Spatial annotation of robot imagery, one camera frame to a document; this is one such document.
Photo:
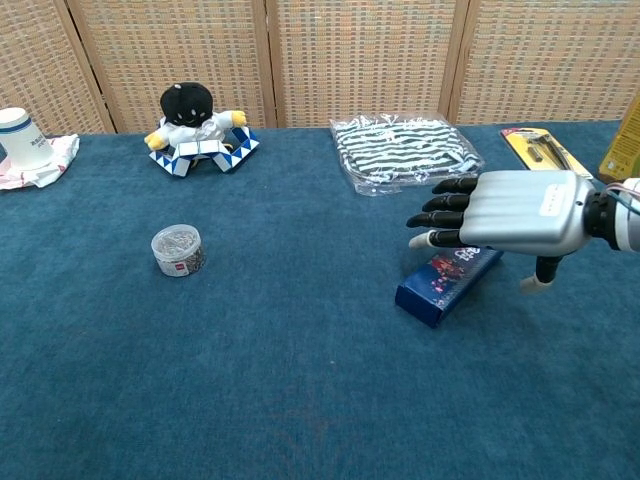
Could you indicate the woven wooden folding screen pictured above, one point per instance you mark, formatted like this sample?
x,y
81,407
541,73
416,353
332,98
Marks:
x,y
350,60

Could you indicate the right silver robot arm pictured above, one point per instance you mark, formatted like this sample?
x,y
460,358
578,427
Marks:
x,y
627,220

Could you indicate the white red tissue pack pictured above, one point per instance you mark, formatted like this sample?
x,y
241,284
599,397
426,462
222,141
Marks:
x,y
62,150

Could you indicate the blue white snake puzzle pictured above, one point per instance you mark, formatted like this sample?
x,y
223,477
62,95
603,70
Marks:
x,y
200,147

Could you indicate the blue table cover cloth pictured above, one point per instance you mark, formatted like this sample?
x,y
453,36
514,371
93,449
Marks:
x,y
250,360

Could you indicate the clear jar of paper clips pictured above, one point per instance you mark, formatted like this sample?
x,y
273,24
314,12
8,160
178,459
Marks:
x,y
177,250

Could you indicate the white bottle with blue band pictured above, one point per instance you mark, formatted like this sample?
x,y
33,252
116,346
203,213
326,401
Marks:
x,y
22,140

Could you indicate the striped cloth in plastic bag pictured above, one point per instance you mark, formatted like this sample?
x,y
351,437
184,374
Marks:
x,y
400,150

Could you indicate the yellow tea bottle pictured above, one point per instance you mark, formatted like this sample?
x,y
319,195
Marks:
x,y
625,150

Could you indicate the razor in yellow blister pack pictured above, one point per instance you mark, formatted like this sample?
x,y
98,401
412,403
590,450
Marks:
x,y
537,147

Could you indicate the black head plush doll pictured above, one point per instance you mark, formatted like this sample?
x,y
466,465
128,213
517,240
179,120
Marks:
x,y
187,102

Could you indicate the blue glasses case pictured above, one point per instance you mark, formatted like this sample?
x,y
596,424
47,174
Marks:
x,y
440,285

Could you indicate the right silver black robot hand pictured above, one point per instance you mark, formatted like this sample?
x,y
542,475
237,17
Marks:
x,y
520,210

